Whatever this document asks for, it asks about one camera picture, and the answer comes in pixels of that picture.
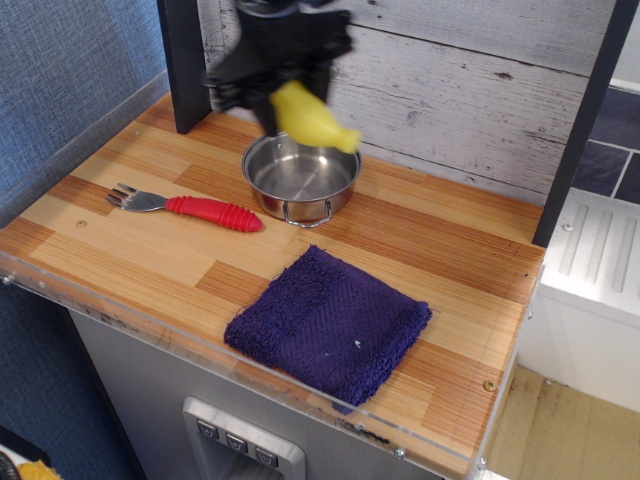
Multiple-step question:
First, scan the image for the black left post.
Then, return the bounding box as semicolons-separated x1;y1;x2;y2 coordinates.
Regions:
156;0;211;134

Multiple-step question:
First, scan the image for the red handled metal fork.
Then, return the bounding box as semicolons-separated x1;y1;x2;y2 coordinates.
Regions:
105;183;263;232

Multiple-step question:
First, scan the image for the yellow toy banana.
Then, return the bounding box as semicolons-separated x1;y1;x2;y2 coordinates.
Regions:
269;80;361;154

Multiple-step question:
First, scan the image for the yellow black object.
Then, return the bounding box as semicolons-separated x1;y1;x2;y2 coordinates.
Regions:
1;446;62;480

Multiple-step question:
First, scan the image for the small steel pot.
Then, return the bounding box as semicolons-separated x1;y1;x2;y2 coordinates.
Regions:
241;134;363;228

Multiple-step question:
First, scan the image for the purple folded cloth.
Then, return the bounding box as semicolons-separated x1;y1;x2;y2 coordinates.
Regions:
224;246;432;414

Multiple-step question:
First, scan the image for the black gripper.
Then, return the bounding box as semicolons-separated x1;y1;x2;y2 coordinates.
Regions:
203;1;352;136

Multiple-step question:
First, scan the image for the black right post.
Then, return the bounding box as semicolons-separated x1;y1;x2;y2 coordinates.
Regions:
532;0;639;248

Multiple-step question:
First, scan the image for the white ridged appliance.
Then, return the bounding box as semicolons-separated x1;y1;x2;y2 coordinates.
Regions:
518;189;639;411

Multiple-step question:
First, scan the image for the grey cabinet control panel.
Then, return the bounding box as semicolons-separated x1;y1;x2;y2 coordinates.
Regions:
182;396;307;479

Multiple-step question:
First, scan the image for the black post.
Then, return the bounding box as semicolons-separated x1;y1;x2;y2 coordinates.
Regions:
532;0;639;248
156;0;211;134

